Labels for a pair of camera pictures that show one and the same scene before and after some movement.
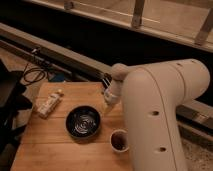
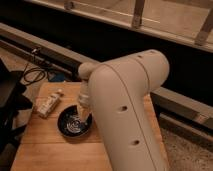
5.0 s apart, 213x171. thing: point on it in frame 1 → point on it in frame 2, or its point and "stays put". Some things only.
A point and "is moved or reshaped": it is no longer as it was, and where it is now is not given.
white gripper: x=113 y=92 → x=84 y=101
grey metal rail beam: x=186 y=112 stays put
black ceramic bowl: x=82 y=121 is moved or reshaped
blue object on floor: x=56 y=77 stays put
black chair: x=11 y=102 stays put
